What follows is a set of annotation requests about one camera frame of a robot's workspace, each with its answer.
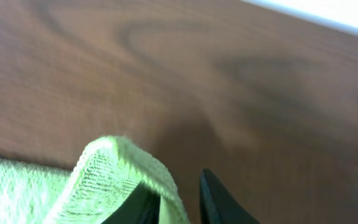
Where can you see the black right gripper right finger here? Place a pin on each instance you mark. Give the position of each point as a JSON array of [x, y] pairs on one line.
[[217, 206]]

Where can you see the green microfiber cloth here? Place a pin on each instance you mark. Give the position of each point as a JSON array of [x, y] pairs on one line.
[[107, 172]]

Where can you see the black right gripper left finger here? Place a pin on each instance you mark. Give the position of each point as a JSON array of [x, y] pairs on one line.
[[141, 207]]

